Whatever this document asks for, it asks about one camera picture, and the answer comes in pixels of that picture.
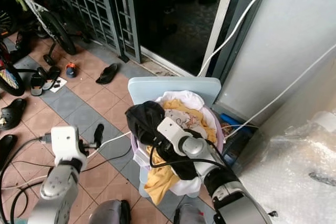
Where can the colourful bicycle wheel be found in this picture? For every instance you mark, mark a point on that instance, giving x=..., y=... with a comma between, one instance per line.
x=10, y=77

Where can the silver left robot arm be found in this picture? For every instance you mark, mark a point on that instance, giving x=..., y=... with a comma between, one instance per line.
x=55, y=187

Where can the yellow garment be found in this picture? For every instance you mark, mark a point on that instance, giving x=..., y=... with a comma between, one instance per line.
x=160, y=182

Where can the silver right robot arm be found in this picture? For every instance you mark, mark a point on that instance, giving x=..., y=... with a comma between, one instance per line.
x=233, y=198

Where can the white frame bicycle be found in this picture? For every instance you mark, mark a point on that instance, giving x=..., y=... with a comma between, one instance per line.
x=50, y=19

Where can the white door frame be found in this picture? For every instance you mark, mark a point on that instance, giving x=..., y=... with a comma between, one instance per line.
x=220, y=19

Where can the grey robot leg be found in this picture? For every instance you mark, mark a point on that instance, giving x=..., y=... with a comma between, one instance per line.
x=194, y=215
x=110, y=212

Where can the black garment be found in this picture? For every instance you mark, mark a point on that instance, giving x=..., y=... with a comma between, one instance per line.
x=143, y=119

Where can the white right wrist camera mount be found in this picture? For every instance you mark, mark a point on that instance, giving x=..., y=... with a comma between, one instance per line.
x=172, y=132

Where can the lilac plastic laundry basket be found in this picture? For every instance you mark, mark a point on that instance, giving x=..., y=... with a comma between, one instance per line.
x=218, y=124

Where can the grey robot left leg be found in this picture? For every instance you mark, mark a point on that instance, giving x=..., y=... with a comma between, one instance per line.
x=110, y=212

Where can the blue plastic box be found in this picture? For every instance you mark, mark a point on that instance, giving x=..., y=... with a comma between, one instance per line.
x=231, y=120

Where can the black flat slipper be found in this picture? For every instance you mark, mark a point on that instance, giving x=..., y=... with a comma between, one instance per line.
x=108, y=73

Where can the white garment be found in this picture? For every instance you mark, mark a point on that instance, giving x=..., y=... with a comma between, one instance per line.
x=181, y=98

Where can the black clog shoe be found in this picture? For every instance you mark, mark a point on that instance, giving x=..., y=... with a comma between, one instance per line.
x=14, y=114
x=7, y=144

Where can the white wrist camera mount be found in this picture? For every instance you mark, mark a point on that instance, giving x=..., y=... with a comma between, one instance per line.
x=65, y=142
x=172, y=132

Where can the grey robot right leg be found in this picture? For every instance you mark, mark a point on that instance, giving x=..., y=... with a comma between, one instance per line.
x=194, y=215

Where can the small orange blue shoe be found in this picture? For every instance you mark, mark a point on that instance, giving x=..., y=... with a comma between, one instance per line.
x=71, y=70

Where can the light blue plastic chair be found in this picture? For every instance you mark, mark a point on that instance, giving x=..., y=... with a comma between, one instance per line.
x=173, y=83

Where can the clear bubble wrap sheet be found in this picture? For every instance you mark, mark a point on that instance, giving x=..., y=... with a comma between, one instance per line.
x=289, y=177

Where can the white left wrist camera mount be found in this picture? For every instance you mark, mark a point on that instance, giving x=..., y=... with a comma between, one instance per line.
x=65, y=142

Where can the grey metal grille gate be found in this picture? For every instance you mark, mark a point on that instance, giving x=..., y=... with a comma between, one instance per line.
x=94, y=6

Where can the white paper sheet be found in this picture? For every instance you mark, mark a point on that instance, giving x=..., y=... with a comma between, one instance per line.
x=59, y=84

